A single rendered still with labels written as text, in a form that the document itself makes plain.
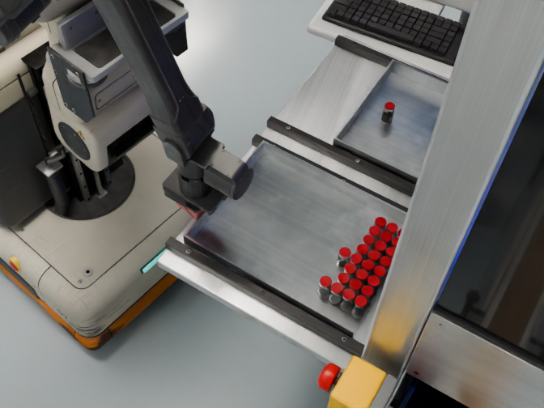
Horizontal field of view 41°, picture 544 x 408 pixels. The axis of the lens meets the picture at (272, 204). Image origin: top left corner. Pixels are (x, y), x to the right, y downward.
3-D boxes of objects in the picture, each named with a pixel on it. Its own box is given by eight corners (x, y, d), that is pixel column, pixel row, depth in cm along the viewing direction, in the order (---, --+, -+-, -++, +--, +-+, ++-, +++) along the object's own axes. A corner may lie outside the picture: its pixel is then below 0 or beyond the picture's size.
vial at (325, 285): (332, 292, 125) (334, 278, 121) (325, 301, 124) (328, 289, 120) (320, 286, 126) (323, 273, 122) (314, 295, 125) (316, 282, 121)
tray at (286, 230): (418, 231, 133) (422, 220, 130) (350, 342, 120) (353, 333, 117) (262, 151, 143) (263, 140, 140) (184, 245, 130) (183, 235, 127)
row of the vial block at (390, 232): (396, 239, 131) (401, 225, 128) (348, 314, 123) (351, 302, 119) (385, 234, 132) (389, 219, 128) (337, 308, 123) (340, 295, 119)
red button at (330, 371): (349, 380, 106) (352, 369, 103) (336, 402, 104) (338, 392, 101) (326, 367, 107) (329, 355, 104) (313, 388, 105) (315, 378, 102)
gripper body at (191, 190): (210, 218, 122) (209, 193, 116) (161, 191, 125) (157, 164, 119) (231, 192, 125) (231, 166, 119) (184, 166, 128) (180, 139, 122)
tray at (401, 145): (541, 136, 147) (546, 125, 144) (493, 227, 134) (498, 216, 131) (390, 70, 156) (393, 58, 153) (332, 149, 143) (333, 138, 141)
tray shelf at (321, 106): (546, 127, 151) (548, 121, 149) (398, 405, 116) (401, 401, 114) (343, 40, 164) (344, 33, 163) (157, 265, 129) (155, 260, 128)
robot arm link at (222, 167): (194, 97, 111) (159, 138, 108) (256, 131, 107) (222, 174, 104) (205, 139, 121) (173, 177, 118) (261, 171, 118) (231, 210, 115)
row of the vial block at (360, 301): (407, 245, 131) (412, 231, 127) (360, 321, 122) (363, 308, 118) (396, 240, 131) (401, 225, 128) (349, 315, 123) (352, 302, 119)
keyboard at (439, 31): (496, 40, 174) (499, 31, 172) (478, 76, 167) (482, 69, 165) (344, -13, 184) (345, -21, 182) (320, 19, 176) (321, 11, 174)
